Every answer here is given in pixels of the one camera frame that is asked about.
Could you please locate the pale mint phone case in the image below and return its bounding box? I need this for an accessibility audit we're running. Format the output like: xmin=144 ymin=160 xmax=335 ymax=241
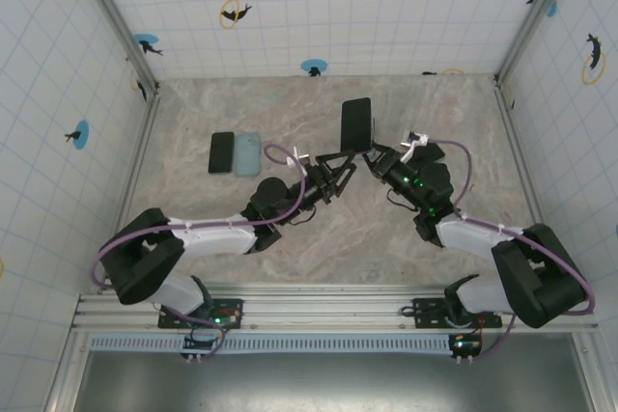
xmin=233 ymin=132 xmax=264 ymax=178

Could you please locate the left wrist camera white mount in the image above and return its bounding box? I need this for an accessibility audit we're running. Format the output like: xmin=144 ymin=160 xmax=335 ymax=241
xmin=288 ymin=144 xmax=313 ymax=170

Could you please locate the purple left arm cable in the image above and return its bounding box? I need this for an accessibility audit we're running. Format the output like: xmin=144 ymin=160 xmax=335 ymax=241
xmin=91 ymin=143 xmax=308 ymax=360

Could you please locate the aluminium frame leg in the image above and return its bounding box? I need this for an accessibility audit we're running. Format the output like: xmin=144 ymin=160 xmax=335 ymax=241
xmin=45 ymin=332 xmax=93 ymax=412
xmin=572 ymin=332 xmax=607 ymax=412

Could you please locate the aluminium rail beam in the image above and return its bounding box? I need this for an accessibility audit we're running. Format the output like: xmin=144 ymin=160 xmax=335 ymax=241
xmin=70 ymin=284 xmax=600 ymax=334

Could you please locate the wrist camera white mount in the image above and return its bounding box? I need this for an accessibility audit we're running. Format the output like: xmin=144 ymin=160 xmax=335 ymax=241
xmin=399 ymin=129 xmax=432 ymax=163
xmin=288 ymin=144 xmax=313 ymax=170

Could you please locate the small dolphin yellow ring sticker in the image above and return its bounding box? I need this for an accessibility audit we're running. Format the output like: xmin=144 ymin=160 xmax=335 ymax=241
xmin=219 ymin=0 xmax=254 ymax=30

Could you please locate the blue oval shark sticker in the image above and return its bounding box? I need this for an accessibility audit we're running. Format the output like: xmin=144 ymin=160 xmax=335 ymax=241
xmin=133 ymin=33 xmax=164 ymax=57

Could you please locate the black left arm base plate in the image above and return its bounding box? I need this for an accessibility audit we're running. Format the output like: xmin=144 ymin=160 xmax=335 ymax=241
xmin=157 ymin=298 xmax=245 ymax=331

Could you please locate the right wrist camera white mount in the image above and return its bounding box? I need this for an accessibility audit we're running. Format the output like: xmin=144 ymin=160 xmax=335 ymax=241
xmin=399 ymin=129 xmax=432 ymax=163

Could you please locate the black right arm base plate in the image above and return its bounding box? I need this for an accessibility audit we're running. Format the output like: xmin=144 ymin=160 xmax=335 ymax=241
xmin=413 ymin=296 xmax=501 ymax=330

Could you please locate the aluminium corner post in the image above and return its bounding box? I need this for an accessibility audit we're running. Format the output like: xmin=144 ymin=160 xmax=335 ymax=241
xmin=67 ymin=0 xmax=161 ymax=95
xmin=492 ymin=0 xmax=580 ymax=85

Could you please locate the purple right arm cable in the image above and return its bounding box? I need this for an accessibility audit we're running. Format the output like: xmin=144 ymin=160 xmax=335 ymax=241
xmin=428 ymin=138 xmax=598 ymax=363

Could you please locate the aluminium side rail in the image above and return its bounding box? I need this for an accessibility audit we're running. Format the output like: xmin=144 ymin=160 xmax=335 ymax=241
xmin=98 ymin=88 xmax=163 ymax=295
xmin=492 ymin=74 xmax=567 ymax=293

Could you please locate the blue oval seal sticker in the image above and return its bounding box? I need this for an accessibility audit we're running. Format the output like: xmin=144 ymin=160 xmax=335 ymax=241
xmin=300 ymin=58 xmax=328 ymax=78

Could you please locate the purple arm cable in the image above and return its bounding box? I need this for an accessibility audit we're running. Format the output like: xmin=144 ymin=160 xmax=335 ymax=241
xmin=428 ymin=138 xmax=598 ymax=363
xmin=91 ymin=143 xmax=308 ymax=360

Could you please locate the white slotted cable duct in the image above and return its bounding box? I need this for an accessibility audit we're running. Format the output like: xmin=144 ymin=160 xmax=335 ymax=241
xmin=89 ymin=333 xmax=458 ymax=354

